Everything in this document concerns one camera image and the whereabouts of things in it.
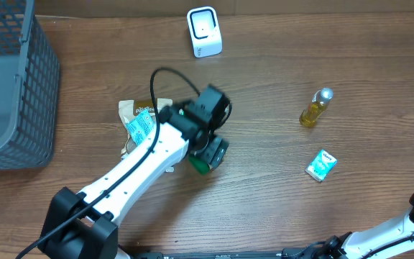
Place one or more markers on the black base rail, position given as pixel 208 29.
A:
pixel 289 253

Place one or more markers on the white barcode scanner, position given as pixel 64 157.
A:
pixel 205 33

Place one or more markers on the grey plastic shopping basket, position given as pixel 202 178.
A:
pixel 29 88

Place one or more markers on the teal tissue pack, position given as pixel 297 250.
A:
pixel 140 127
pixel 321 165

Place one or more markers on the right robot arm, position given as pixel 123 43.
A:
pixel 386 240

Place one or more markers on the snack packet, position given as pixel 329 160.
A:
pixel 130 109

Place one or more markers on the green lid white jar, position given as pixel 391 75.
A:
pixel 199 164

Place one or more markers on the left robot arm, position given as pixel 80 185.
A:
pixel 86 224

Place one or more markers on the yellow liquid bottle silver cap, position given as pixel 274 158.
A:
pixel 316 107

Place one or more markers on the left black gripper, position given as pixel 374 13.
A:
pixel 214 150

